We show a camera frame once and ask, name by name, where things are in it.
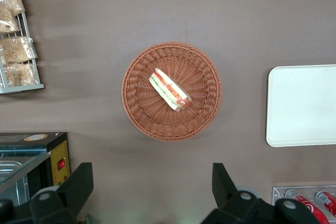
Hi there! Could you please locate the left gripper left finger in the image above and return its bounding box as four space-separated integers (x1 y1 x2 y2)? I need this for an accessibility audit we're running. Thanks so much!
29 162 94 224

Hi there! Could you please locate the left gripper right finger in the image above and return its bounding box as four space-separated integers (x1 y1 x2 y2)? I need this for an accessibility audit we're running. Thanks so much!
202 163 275 224

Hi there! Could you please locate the tray of packaged snacks right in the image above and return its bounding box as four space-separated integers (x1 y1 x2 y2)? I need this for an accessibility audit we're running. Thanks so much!
0 0 45 95

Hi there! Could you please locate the beige plastic tray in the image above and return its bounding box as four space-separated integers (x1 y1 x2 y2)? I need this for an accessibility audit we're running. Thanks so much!
266 64 336 148

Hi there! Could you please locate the black sealing machine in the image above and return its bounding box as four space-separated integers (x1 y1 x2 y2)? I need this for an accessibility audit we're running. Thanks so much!
0 131 71 208

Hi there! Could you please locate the clear acrylic bottle rack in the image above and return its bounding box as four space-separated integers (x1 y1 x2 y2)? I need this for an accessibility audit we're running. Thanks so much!
272 186 336 224

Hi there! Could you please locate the steel food pan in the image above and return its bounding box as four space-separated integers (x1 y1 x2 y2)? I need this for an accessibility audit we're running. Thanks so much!
0 160 29 206

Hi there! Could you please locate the red cola bottle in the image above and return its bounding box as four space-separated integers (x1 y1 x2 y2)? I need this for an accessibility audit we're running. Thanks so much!
285 188 330 224
314 190 336 216

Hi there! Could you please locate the round brown wicker basket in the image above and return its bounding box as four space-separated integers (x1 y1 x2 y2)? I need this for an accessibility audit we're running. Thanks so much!
121 41 223 142

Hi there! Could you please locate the wrapped triangle sandwich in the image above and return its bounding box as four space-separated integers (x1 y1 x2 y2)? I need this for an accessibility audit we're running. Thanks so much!
149 67 192 112

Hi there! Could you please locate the clear bag of crackers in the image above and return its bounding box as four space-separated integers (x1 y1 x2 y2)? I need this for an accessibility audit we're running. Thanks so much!
0 36 38 65
3 62 37 88
0 3 22 34
2 0 26 17

